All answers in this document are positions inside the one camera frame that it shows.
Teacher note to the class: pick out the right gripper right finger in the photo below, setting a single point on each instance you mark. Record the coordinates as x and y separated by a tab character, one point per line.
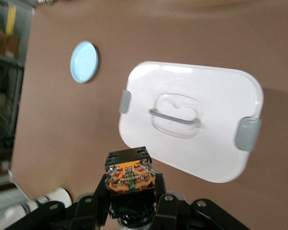
170	210

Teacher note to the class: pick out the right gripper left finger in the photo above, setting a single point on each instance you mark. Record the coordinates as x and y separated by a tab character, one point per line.
91	210

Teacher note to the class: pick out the orange and black switch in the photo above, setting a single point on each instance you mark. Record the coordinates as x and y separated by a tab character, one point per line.
130	175

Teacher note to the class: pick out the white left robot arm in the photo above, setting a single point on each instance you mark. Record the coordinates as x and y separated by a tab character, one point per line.
57	195

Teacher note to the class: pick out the white lidded box grey latches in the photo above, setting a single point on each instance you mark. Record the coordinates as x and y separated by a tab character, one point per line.
194	95

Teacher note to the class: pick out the dark metal shelf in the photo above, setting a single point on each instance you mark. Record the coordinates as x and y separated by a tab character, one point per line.
4	100

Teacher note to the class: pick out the light blue round plate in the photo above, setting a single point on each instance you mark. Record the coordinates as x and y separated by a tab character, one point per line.
84	62

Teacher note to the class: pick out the brown cardboard box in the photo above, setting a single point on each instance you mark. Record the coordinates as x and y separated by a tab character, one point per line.
2	43

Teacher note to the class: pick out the silver table edge rail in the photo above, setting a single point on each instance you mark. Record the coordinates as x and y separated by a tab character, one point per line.
19	187

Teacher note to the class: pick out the aluminium frame profile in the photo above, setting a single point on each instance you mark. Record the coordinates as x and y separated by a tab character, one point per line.
0	180

